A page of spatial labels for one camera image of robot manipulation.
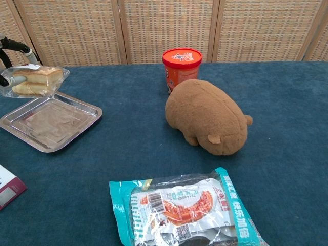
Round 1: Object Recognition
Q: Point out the red instant noodle cup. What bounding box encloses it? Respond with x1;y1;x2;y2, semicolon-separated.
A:
162;48;203;94

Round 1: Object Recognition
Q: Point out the small clear snack packet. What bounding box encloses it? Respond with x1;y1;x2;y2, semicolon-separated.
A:
0;64;70;99

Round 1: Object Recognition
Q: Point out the teal sausage snack bag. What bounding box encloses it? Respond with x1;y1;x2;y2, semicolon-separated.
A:
109;167;268;246

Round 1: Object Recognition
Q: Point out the woven bamboo folding screen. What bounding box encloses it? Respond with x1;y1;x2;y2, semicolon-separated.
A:
0;0;328;68

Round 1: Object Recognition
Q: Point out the brown capybara plush toy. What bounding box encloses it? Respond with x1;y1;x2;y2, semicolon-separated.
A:
165;79;254;156

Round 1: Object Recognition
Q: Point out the stainless steel tray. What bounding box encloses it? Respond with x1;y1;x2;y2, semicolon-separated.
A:
0;91;104;154

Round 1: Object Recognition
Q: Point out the white toothpaste box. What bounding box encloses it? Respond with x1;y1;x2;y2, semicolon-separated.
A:
0;163;28;211

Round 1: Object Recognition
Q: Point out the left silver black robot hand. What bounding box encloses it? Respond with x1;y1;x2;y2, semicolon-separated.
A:
0;32;42;88

